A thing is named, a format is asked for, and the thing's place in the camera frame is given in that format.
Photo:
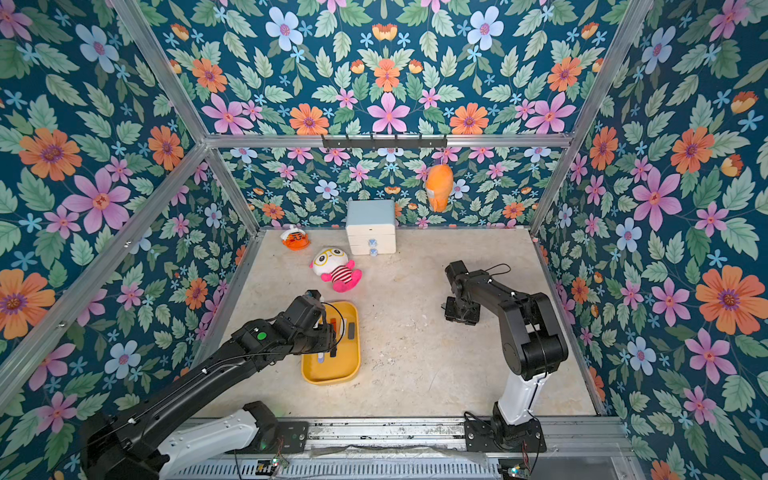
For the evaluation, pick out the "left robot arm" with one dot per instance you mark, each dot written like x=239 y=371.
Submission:
x=151 y=441

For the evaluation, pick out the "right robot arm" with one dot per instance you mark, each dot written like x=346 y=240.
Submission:
x=533 y=346

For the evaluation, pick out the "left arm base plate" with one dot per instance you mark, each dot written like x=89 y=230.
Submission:
x=290 y=437

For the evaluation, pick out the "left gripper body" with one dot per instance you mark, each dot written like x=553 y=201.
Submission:
x=317 y=339

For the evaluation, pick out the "yellow plastic storage box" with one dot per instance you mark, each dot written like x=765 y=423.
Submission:
x=345 y=366

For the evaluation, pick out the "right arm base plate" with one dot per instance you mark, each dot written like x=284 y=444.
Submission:
x=493 y=435

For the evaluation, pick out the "black wall hook rail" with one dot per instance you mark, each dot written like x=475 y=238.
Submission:
x=373 y=142

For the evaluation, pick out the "small orange tiger toy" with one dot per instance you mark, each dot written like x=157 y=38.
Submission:
x=295 y=238

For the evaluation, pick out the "orange hanging plush toy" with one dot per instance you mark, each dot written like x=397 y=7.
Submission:
x=439 y=187

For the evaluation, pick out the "white pink plush toy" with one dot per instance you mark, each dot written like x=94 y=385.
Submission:
x=332 y=265

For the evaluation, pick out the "white blue mini drawer cabinet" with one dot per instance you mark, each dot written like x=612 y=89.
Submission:
x=371 y=227

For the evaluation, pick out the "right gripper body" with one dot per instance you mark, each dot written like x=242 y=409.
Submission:
x=459 y=306

